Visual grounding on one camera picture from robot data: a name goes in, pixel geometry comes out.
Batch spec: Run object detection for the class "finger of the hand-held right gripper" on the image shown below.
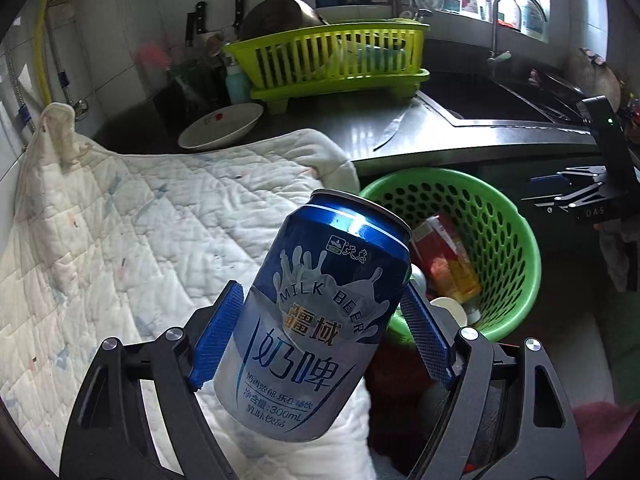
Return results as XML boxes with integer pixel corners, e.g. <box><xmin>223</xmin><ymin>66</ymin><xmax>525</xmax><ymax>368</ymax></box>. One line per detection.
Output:
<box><xmin>519</xmin><ymin>183</ymin><xmax>609</xmax><ymax>214</ymax></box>
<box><xmin>529</xmin><ymin>165</ymin><xmax>609</xmax><ymax>189</ymax></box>

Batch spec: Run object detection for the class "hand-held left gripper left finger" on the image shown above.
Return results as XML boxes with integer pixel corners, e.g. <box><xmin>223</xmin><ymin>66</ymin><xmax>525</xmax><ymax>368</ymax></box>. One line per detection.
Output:
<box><xmin>60</xmin><ymin>280</ymin><xmax>246</xmax><ymax>480</ymax></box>

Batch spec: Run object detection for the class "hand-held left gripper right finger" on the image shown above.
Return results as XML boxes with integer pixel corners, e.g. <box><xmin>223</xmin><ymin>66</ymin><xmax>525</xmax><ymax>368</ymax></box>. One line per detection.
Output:
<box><xmin>399</xmin><ymin>282</ymin><xmax>586</xmax><ymax>480</ymax></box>

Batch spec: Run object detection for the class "green perforated plastic basket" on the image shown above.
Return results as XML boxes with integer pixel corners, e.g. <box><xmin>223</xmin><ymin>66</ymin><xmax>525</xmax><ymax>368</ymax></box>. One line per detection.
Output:
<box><xmin>359</xmin><ymin>167</ymin><xmax>542</xmax><ymax>348</ymax></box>

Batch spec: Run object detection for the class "orange snack wrapper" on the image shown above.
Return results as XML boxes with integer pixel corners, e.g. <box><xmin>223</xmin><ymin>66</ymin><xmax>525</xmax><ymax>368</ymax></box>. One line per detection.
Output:
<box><xmin>410</xmin><ymin>212</ymin><xmax>483</xmax><ymax>303</ymax></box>

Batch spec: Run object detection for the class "blue beverage can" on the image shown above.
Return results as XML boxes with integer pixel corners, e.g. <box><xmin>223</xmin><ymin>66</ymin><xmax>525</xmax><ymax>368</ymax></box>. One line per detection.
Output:
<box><xmin>212</xmin><ymin>188</ymin><xmax>412</xmax><ymax>443</ymax></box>

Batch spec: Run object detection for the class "red plastic basin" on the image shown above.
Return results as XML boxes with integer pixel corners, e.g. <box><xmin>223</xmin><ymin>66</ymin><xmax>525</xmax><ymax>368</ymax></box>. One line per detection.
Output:
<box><xmin>367</xmin><ymin>340</ymin><xmax>451</xmax><ymax>411</ymax></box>

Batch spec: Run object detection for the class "grey cloth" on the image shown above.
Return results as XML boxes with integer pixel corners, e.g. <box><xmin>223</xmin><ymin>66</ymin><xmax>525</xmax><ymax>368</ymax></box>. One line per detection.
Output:
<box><xmin>597</xmin><ymin>220</ymin><xmax>633</xmax><ymax>293</ymax></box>

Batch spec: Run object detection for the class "round brown board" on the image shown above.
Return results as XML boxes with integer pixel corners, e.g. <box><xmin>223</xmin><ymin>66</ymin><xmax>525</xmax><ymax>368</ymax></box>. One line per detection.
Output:
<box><xmin>565</xmin><ymin>47</ymin><xmax>626</xmax><ymax>111</ymax></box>

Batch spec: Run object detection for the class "steel sink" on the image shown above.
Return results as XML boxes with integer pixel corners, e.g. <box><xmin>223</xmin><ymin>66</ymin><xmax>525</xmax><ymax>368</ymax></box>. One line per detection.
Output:
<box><xmin>415</xmin><ymin>71</ymin><xmax>601</xmax><ymax>128</ymax></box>

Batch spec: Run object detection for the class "white quilted blanket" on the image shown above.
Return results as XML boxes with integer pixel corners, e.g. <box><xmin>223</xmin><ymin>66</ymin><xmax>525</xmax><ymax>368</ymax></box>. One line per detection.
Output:
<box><xmin>0</xmin><ymin>102</ymin><xmax>373</xmax><ymax>480</ymax></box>

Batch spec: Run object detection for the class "steel faucet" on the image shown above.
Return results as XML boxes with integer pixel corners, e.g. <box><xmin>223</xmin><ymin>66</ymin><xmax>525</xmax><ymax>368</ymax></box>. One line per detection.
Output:
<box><xmin>487</xmin><ymin>0</ymin><xmax>548</xmax><ymax>68</ymax></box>

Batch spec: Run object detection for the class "white plastic bottle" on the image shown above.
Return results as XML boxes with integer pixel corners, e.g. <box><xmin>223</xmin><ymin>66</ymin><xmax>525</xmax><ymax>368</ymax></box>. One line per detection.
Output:
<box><xmin>520</xmin><ymin>0</ymin><xmax>546</xmax><ymax>36</ymax></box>

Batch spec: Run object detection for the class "steel kitchen knife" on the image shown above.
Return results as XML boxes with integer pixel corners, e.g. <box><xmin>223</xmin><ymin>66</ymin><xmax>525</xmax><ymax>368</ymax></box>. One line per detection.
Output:
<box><xmin>372</xmin><ymin>110</ymin><xmax>408</xmax><ymax>151</ymax></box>

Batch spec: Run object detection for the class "pink cloth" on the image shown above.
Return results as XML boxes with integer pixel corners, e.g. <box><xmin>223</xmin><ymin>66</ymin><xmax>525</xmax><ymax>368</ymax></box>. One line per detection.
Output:
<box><xmin>572</xmin><ymin>400</ymin><xmax>633</xmax><ymax>461</ymax></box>

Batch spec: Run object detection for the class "white ceramic bowl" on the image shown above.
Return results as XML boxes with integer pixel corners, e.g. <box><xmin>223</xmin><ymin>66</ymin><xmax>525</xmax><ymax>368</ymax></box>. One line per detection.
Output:
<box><xmin>178</xmin><ymin>103</ymin><xmax>264</xmax><ymax>150</ymax></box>

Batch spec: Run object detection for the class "blue dish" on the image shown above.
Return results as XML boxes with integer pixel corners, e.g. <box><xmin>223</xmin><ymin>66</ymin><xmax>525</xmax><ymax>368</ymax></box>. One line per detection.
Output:
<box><xmin>350</xmin><ymin>42</ymin><xmax>408</xmax><ymax>68</ymax></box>

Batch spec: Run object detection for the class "teal bottle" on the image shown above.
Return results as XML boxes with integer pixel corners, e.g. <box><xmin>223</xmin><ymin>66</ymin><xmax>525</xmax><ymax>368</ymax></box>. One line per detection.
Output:
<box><xmin>225</xmin><ymin>57</ymin><xmax>253</xmax><ymax>106</ymax></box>

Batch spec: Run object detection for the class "dark utensil holder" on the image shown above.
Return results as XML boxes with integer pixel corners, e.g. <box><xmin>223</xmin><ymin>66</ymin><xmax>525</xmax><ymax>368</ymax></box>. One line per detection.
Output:
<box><xmin>167</xmin><ymin>60</ymin><xmax>226</xmax><ymax>111</ymax></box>

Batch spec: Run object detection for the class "yellow-green dish rack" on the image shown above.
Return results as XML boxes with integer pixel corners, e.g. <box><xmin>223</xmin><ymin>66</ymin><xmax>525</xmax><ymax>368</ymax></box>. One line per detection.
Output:
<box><xmin>223</xmin><ymin>17</ymin><xmax>431</xmax><ymax>113</ymax></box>

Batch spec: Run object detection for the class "metal wok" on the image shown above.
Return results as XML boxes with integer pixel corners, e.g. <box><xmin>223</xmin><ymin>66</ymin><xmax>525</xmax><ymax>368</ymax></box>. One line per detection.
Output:
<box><xmin>239</xmin><ymin>0</ymin><xmax>328</xmax><ymax>41</ymax></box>

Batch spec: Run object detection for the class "yellow pipe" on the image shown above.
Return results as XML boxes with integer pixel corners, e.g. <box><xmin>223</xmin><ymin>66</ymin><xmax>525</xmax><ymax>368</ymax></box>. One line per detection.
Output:
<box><xmin>32</xmin><ymin>0</ymin><xmax>56</xmax><ymax>106</ymax></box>

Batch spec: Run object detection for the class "metal hose with valve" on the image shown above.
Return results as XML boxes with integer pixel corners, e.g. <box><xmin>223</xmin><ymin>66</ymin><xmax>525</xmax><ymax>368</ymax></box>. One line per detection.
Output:
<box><xmin>47</xmin><ymin>15</ymin><xmax>91</xmax><ymax>118</ymax></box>

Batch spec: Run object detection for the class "metal hose with blue clip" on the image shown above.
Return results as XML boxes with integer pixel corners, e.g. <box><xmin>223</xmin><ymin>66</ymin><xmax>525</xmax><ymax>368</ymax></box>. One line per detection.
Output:
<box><xmin>2</xmin><ymin>42</ymin><xmax>32</xmax><ymax>133</ymax></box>

